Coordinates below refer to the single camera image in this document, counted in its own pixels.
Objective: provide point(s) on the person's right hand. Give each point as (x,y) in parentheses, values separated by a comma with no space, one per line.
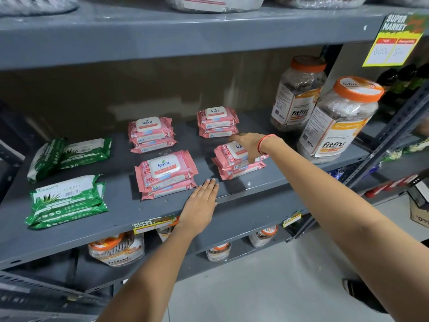
(249,142)

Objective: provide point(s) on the person's left hand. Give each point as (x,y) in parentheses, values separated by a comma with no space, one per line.
(197,211)

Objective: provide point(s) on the person's left little finger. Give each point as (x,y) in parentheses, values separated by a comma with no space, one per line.
(194,196)

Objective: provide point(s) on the person's right thumb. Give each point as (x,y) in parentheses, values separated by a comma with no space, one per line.
(250,156)

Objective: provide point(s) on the person's left middle finger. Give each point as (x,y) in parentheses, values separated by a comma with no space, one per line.
(207,189)

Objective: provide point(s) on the pink lidded wipes packet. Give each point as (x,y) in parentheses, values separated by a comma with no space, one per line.
(223,155)

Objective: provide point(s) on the person's left forearm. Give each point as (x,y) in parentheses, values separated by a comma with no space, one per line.
(150,281)

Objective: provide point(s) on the person's right forearm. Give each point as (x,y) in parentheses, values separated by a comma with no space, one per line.
(335,211)

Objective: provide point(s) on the stacks of pink wipes packets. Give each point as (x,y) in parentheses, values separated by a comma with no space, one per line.
(164,165)

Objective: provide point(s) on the clear jar orange lid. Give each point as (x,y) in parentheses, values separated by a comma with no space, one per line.
(263,236)
(338,124)
(166,229)
(218,252)
(296,97)
(117,249)

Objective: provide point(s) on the small yellow shelf label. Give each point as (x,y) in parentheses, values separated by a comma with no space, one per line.
(152,224)
(291,219)

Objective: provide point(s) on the blue snack packets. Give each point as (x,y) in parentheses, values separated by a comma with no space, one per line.
(338,173)

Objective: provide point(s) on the green wipes packet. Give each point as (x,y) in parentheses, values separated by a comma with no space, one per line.
(63,189)
(85,152)
(45,160)
(72,208)
(72,218)

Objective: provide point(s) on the red snack packets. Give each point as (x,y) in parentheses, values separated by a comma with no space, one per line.
(385,187)

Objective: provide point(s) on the clear plastic jar white label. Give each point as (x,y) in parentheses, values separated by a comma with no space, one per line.
(214,3)

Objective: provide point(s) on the green yellow snack packets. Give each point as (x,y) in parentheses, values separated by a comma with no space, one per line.
(414,147)

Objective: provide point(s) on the grey metal shelf rack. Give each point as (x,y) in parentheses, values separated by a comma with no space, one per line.
(134,33)

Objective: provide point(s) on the row of dark bottles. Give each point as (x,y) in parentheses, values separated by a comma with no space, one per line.
(407,78)

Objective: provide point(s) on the person's black shoe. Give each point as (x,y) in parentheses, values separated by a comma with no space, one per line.
(363,295)

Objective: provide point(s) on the brown cardboard box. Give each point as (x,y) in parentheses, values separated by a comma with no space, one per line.
(419,214)

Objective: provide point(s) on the large yellow price tag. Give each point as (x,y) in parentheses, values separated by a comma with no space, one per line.
(392,43)

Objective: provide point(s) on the grey mesh bundle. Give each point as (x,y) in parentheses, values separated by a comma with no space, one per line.
(33,4)

